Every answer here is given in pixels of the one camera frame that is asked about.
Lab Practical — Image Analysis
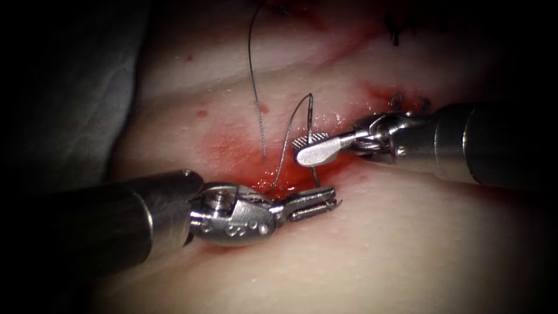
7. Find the blue stitching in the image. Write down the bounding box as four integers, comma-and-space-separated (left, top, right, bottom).
389, 92, 433, 115
385, 13, 420, 48

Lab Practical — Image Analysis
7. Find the right arm needle driver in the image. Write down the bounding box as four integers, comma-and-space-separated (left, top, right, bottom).
350, 110, 433, 166

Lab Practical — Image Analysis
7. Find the left arm needle driver jaw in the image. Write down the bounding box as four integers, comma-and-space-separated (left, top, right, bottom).
288, 199, 344, 222
284, 186, 337, 213

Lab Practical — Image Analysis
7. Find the blue thread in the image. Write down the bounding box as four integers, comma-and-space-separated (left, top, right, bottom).
247, 0, 313, 195

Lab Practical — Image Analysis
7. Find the cloth drape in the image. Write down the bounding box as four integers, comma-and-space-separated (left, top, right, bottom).
0, 0, 150, 195

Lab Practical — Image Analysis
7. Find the right arm needle driver jaw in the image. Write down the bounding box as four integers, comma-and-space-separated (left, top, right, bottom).
291, 131, 332, 151
294, 130, 360, 168

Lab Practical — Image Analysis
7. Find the curved steel needle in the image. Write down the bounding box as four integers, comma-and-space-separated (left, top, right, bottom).
306, 92, 322, 189

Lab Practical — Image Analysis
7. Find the left arm needle driver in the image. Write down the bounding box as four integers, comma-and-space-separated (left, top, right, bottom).
189, 181, 288, 248

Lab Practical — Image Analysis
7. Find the tissue pad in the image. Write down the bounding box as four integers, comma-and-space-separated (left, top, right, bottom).
87, 0, 558, 314

